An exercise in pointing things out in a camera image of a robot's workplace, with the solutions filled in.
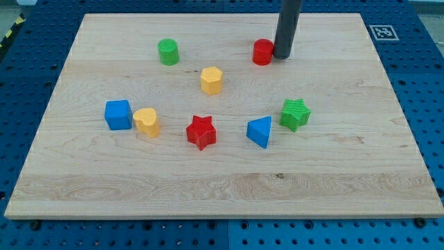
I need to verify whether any red cylinder block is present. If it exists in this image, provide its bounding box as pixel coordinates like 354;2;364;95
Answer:
253;39;274;66

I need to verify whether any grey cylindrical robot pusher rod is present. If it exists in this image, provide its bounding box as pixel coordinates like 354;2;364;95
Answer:
273;0;303;60

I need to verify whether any blue cube block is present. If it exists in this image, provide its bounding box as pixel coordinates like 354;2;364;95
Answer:
104;99;133;131

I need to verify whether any yellow hexagon block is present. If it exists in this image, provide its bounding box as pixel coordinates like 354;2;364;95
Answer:
200;67;223;95

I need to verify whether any white fiducial marker tag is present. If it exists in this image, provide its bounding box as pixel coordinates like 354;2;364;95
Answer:
369;24;399;41

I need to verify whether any yellow heart block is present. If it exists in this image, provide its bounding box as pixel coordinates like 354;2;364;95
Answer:
133;108;160;138

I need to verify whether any green star block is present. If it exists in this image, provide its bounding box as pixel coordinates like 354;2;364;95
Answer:
280;99;311;132

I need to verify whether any yellow black hazard tape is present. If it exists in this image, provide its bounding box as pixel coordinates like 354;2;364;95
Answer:
1;13;26;49

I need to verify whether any blue triangle block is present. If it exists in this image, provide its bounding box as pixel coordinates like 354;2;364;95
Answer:
246;116;271;149

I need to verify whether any red star block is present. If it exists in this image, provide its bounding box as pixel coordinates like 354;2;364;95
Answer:
186;115;216;151

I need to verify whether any green cylinder block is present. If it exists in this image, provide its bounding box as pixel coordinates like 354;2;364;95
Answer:
157;38;180;66

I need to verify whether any light wooden board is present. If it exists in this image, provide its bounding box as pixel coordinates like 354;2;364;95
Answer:
5;13;443;220

